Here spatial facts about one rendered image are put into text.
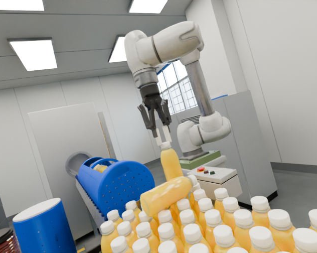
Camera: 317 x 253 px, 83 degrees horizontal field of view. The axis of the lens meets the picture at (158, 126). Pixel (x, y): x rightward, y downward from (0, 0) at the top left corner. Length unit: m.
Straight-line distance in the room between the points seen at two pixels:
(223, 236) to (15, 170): 5.89
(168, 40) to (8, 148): 5.74
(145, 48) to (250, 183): 2.13
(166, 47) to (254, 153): 2.10
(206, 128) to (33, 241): 1.30
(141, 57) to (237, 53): 3.09
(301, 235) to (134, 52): 0.67
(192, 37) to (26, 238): 1.42
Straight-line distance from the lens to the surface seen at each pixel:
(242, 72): 3.61
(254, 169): 2.56
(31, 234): 1.48
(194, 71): 1.23
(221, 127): 1.30
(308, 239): 0.44
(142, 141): 6.30
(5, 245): 0.42
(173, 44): 0.67
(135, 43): 0.72
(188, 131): 1.32
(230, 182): 0.77
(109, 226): 0.65
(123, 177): 0.88
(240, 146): 2.37
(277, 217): 0.49
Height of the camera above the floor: 1.36
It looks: 1 degrees down
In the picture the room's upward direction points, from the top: 16 degrees counter-clockwise
